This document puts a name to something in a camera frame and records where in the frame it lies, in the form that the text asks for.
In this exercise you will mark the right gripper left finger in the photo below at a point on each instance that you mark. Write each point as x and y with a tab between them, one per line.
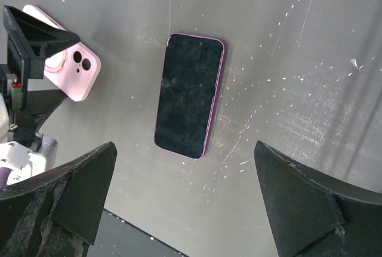
58	212

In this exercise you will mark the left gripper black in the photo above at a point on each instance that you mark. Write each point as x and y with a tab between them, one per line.
29	43

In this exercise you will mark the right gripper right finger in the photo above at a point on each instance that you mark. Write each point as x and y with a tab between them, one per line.
313	214

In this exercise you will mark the pink phone case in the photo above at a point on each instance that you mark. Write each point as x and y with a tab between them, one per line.
74	71

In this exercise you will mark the black phone purple edge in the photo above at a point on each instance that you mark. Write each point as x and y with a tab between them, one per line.
189	87

